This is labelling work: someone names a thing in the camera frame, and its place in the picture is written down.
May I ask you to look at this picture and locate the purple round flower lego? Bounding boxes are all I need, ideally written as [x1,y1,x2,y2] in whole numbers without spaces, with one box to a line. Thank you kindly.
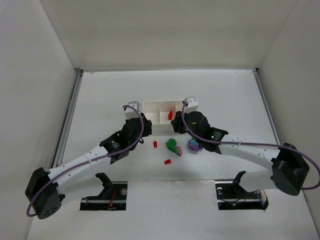
[187,138,203,152]

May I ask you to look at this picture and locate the red zigzag lego piece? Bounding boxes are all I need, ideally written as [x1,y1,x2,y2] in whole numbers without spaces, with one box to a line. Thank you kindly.
[168,110,173,120]

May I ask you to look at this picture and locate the green leafy lego piece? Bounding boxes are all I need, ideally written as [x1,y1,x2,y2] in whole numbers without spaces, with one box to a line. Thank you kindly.
[165,138,178,153]

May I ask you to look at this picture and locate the small red lego brick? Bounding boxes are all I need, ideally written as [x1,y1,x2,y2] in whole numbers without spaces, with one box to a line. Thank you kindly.
[164,159,172,165]

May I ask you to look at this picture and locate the purple printed lego brick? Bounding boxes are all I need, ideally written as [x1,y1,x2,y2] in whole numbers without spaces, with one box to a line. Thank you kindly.
[174,146,183,157]

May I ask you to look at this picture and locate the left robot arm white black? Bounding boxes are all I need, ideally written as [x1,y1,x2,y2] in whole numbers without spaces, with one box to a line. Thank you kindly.
[24,113,152,220]

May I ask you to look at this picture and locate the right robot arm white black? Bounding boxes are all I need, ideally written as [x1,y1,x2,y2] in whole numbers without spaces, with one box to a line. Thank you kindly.
[171,111,310,196]

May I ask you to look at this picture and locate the white three-compartment container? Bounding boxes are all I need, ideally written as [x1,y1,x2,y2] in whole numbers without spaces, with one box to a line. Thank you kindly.
[142,100,183,135]

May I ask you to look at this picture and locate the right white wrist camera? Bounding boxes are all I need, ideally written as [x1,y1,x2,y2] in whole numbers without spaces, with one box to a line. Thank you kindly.
[184,96,199,112]

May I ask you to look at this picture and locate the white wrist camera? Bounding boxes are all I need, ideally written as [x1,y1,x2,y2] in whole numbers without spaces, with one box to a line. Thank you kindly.
[184,96,199,112]
[124,101,140,120]

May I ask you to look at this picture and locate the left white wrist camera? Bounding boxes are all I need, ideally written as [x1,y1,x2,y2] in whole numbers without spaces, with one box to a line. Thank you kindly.
[124,101,140,120]

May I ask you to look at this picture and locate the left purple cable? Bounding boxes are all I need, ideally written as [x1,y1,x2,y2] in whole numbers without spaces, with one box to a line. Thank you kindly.
[26,104,146,217]

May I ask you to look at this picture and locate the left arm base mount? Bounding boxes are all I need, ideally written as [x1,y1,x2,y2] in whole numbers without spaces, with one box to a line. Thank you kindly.
[79,173,128,211]

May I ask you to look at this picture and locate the left aluminium table rail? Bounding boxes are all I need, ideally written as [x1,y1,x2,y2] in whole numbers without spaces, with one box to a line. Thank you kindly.
[49,68,84,169]

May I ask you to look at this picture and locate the aluminium table rail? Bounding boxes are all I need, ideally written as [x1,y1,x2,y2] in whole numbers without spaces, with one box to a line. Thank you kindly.
[49,68,84,169]
[252,68,281,145]

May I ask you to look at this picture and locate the right aluminium table rail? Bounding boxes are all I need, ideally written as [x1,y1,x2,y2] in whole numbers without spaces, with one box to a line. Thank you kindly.
[252,68,281,145]

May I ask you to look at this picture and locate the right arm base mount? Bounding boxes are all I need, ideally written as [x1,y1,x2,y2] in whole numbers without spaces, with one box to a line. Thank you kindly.
[215,171,269,211]

